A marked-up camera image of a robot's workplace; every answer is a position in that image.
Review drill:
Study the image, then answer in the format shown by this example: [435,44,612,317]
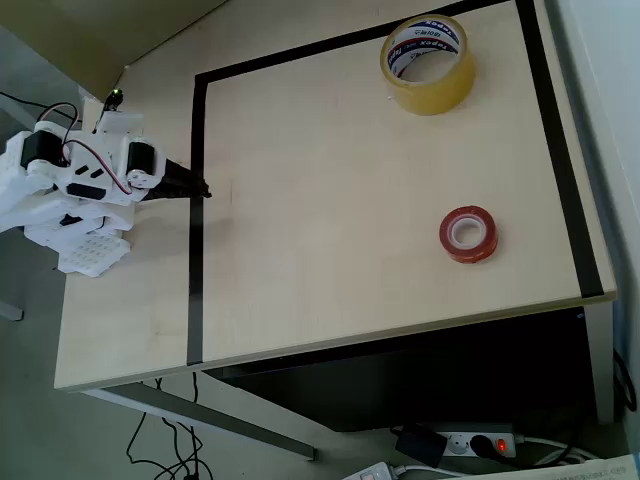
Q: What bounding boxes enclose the red tape roll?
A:
[438,203,500,265]

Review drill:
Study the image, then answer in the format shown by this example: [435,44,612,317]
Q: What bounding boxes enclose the yellow tape roll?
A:
[378,13,477,116]

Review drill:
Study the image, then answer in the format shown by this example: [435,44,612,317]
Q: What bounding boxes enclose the white furniture bar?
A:
[0,94,39,130]

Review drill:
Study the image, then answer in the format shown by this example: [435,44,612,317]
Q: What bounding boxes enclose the beige board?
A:
[0,0,231,104]

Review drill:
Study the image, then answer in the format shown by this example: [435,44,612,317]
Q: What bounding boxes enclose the grey slanted table beam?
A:
[82,369,319,461]

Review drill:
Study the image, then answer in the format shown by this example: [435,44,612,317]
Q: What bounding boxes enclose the small white power strip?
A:
[342,460,397,480]

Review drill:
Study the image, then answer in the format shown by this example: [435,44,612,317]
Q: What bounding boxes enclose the black power adapter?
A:
[394,424,447,469]

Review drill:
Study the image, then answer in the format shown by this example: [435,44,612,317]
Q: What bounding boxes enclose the black round plug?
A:
[469,433,497,459]

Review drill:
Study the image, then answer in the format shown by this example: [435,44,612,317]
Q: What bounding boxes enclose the grey upright table leg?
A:
[582,294,616,426]

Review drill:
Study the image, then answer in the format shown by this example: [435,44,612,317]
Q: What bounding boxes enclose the printed paper sheet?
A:
[444,453,640,480]

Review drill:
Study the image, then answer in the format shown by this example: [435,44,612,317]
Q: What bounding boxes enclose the red white gripper servo cable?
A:
[62,141,135,196]

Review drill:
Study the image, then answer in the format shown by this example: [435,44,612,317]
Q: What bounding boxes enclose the small camera on white mount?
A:
[92,88,146,136]

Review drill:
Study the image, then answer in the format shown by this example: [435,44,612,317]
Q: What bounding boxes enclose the red looped servo cable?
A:
[42,102,82,132]

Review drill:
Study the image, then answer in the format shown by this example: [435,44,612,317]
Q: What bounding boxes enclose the thin black cable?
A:
[0,91,54,109]

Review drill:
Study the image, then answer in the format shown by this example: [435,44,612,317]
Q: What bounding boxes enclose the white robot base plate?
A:
[54,232,133,279]

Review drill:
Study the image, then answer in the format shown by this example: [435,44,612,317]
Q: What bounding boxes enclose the black floor cables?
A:
[124,374,217,480]

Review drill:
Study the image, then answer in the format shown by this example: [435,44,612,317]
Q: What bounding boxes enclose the white power strip red switch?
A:
[439,423,525,459]

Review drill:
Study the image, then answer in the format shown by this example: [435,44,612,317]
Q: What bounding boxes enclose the white power cable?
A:
[519,435,597,465]

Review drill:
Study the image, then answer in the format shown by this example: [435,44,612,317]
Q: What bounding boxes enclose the black looped cable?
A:
[612,348,638,414]

